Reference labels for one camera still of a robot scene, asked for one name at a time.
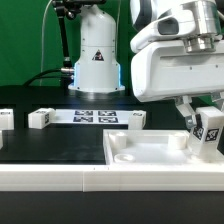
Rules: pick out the white U-shaped workspace fence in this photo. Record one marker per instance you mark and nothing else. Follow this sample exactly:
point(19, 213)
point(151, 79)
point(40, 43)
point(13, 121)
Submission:
point(90, 178)

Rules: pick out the white marker tag sheet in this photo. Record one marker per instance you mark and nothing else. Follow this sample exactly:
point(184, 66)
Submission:
point(100, 117)

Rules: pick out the white square table top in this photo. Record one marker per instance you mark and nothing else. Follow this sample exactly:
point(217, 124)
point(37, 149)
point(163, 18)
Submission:
point(147, 147)

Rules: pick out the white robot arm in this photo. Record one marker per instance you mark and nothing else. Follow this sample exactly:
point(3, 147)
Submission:
point(97, 72)

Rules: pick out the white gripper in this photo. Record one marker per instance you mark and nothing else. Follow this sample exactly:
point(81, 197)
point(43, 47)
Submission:
point(165, 70)

